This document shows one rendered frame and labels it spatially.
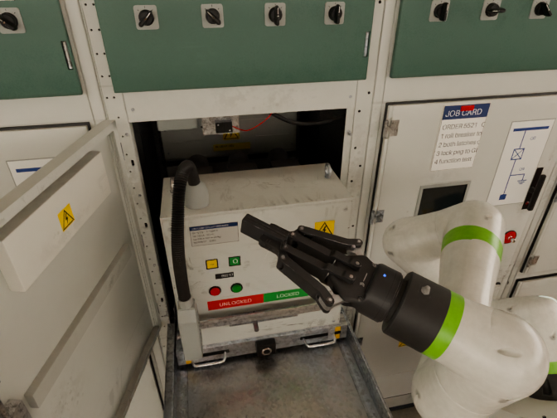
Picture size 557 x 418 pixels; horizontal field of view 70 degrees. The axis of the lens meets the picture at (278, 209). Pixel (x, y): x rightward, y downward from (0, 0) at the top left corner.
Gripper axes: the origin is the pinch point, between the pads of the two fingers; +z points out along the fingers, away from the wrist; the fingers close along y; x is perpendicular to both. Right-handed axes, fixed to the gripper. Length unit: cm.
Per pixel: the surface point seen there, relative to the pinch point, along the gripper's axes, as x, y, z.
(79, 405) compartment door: -59, -24, 27
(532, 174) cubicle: -31, 98, -54
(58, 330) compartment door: -39, -17, 34
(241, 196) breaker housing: -29.6, 30.2, 19.2
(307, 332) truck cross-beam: -71, 27, -11
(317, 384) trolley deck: -74, 16, -20
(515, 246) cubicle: -60, 96, -66
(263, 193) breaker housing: -29.2, 34.3, 15.0
